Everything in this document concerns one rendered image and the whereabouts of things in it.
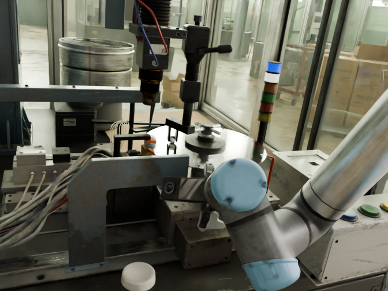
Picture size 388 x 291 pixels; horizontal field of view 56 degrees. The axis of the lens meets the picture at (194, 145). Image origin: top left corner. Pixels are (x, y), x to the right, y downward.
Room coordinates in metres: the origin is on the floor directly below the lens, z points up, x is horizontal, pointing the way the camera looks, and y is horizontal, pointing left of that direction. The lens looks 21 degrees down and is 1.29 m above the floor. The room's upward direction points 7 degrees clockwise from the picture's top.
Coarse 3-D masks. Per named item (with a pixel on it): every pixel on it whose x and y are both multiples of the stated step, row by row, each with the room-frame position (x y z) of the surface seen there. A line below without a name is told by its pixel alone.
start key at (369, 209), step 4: (364, 204) 0.77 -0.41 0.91; (368, 204) 0.77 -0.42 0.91; (360, 208) 0.76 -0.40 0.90; (364, 208) 0.75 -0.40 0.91; (368, 208) 0.75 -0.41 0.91; (372, 208) 0.75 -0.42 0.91; (376, 208) 0.75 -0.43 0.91; (364, 212) 0.74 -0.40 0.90; (368, 212) 0.74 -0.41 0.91; (372, 212) 0.73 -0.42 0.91; (376, 212) 0.74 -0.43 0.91
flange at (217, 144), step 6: (186, 138) 0.93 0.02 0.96; (192, 138) 0.93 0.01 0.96; (198, 138) 0.92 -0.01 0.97; (204, 138) 0.91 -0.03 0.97; (210, 138) 0.91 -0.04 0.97; (216, 138) 0.96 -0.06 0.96; (186, 144) 0.91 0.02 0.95; (192, 144) 0.89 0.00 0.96; (198, 144) 0.89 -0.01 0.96; (204, 144) 0.90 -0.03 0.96; (210, 144) 0.90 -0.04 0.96; (216, 144) 0.91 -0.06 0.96; (222, 144) 0.92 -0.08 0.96; (204, 150) 0.88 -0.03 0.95; (210, 150) 0.88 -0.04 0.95; (216, 150) 0.89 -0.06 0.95
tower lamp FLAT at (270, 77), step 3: (267, 72) 1.16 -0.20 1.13; (270, 72) 1.16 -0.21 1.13; (267, 75) 1.16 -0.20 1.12; (270, 75) 1.15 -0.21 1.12; (273, 75) 1.15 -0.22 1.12; (276, 75) 1.15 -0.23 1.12; (264, 78) 1.17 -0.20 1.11; (267, 78) 1.16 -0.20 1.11; (270, 78) 1.15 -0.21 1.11; (273, 78) 1.15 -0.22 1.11; (276, 78) 1.15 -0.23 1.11; (267, 81) 1.15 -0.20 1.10; (270, 81) 1.15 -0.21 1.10; (273, 81) 1.15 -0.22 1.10; (276, 81) 1.15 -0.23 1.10
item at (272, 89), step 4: (264, 84) 1.16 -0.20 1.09; (268, 84) 1.15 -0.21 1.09; (272, 84) 1.15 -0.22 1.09; (276, 84) 1.15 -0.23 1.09; (264, 88) 1.16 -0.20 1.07; (268, 88) 1.15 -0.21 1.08; (272, 88) 1.15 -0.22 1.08; (276, 88) 1.16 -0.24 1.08; (268, 92) 1.15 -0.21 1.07; (272, 92) 1.15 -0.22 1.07; (276, 92) 1.17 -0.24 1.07
